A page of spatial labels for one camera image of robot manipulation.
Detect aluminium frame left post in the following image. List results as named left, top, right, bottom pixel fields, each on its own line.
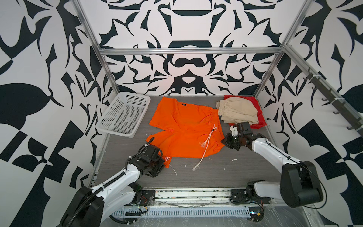
left=71, top=0, right=120, bottom=94

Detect aluminium frame right side bar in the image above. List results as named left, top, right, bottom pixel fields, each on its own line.
left=282, top=45, right=363, bottom=136

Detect beige shorts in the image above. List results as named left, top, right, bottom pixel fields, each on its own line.
left=216, top=97, right=259, bottom=125

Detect aluminium mounting rail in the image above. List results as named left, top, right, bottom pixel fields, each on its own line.
left=72, top=187, right=314, bottom=209

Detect aluminium frame horizontal bar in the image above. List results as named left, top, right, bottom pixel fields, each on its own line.
left=99, top=47, right=279, bottom=55

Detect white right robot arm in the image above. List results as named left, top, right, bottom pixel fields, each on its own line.
left=221, top=123, right=327, bottom=208

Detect aluminium frame post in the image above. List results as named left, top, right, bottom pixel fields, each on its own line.
left=253, top=0, right=315, bottom=99
left=71, top=0, right=120, bottom=94

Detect orange shorts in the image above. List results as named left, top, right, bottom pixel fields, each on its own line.
left=147, top=97, right=224, bottom=168

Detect aluminium frame right post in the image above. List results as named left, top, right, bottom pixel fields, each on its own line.
left=253, top=0, right=315, bottom=99

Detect black hook rack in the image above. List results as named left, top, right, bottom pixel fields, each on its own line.
left=302, top=68, right=363, bottom=137

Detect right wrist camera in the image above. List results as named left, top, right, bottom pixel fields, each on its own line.
left=230, top=126, right=239, bottom=137

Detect white slotted cable duct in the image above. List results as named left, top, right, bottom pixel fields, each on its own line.
left=112, top=207, right=251, bottom=218

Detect white orange shorts drawstring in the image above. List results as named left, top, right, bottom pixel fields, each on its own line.
left=192, top=125, right=217, bottom=171

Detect white plastic laundry basket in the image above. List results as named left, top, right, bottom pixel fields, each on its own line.
left=95, top=92, right=151, bottom=138

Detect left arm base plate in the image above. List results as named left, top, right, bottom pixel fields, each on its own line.
left=137, top=190, right=156, bottom=206

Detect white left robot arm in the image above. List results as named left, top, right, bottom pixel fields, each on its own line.
left=59, top=143, right=165, bottom=227

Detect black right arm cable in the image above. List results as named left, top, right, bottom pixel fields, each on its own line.
left=263, top=138, right=328, bottom=210

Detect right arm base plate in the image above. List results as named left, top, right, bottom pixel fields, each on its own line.
left=230, top=187, right=271, bottom=205

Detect red shorts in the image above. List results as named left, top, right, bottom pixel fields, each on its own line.
left=224, top=95, right=267, bottom=129

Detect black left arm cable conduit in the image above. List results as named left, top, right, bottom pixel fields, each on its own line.
left=65, top=137, right=155, bottom=227

